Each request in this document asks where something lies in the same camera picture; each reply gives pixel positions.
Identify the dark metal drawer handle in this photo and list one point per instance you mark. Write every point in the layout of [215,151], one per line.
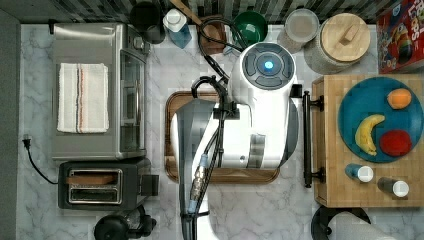
[307,104]

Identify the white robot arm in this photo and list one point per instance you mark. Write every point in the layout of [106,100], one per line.
[245,120]

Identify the wooden cutting board tray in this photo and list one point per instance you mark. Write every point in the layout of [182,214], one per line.
[219,175]

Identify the green bowl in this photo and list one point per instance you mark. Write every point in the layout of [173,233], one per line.
[252,25]

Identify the blue liquid bottle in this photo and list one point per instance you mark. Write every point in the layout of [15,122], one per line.
[176,25]

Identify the stainless toaster oven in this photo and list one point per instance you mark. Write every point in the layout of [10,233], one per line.
[121,48]

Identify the black cup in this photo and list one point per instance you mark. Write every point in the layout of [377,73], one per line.
[146,17]

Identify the black slot toaster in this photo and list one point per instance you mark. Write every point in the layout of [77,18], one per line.
[106,185]

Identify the black kettle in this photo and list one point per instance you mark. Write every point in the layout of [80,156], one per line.
[125,225]

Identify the clear plastic lidded container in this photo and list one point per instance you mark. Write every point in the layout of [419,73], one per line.
[301,26]

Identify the white striped towel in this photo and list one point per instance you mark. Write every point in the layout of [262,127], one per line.
[83,98]

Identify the yellow banana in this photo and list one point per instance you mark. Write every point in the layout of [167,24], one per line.
[363,135]

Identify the jar with wooden lid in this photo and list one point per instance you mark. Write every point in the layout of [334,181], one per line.
[342,40]

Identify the paper towel roll holder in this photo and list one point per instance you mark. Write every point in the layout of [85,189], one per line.
[345,224]

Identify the blue shaker white cap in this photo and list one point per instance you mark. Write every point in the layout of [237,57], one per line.
[360,172]

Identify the blue plate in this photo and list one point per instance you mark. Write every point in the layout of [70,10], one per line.
[369,97]

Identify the red apple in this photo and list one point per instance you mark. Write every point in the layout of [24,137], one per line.
[395,143]

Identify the orange fruit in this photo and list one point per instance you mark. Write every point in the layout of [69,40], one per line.
[399,98]

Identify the dark shaker white cap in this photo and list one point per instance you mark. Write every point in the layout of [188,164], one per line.
[398,188]

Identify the cereal box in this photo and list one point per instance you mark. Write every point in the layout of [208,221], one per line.
[400,37]

